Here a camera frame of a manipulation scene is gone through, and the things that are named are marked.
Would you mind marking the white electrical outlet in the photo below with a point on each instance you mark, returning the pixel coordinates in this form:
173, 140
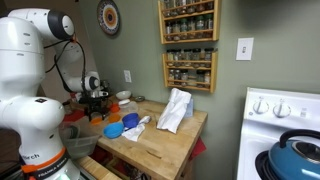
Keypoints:
127, 76

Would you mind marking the orange plastic lid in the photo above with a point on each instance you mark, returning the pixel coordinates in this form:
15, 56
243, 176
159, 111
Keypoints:
114, 118

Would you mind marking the orange plastic container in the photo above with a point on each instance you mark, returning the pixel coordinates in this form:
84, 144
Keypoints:
96, 120

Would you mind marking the wooden spice rack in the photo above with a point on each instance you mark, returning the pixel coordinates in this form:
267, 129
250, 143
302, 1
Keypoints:
194, 69
185, 21

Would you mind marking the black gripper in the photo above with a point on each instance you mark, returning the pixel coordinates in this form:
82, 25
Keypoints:
94, 101

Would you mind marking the clear plastic container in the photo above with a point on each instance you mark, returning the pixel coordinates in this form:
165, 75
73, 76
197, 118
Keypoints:
128, 106

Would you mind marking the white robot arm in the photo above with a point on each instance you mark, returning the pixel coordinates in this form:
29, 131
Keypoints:
22, 69

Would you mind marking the dark blue plastic cup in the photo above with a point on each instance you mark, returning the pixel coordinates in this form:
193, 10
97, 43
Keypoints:
130, 120

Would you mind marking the lower wooden spice rack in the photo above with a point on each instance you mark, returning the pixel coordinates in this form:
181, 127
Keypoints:
194, 69

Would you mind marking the small grey dish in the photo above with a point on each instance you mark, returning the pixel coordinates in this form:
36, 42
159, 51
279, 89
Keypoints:
139, 98

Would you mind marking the white stove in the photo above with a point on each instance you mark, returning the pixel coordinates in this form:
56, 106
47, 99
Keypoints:
267, 115

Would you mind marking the decorative wall plate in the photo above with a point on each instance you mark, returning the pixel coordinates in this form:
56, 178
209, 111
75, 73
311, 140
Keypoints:
108, 17

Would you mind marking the upper wooden spice rack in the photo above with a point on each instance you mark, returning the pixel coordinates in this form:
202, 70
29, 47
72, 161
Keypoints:
185, 21

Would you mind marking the red cloth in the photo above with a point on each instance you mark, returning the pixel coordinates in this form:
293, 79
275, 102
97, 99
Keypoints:
198, 149

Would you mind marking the grey plastic bin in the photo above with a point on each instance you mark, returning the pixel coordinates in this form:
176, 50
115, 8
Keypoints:
78, 141

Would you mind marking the blue kettle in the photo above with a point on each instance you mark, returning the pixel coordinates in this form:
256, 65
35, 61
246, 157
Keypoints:
290, 159

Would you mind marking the white ceramic bowl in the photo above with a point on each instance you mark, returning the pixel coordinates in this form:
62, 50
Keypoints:
123, 95

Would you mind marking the white light switch plate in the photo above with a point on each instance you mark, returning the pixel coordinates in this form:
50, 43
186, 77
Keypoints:
244, 49

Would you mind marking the large white crumpled cloth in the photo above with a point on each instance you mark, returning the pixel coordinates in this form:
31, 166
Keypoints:
180, 105

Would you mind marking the red-orange plastic cup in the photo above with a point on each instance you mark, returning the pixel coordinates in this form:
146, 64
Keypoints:
114, 108

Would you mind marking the small white crumpled cloth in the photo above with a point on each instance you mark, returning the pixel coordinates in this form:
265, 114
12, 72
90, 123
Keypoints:
134, 133

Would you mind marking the light blue plastic bowl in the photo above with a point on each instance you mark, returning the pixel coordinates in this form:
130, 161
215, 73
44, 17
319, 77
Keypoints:
113, 130

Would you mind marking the wooden butcher block cart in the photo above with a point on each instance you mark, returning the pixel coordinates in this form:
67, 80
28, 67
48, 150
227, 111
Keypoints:
159, 153

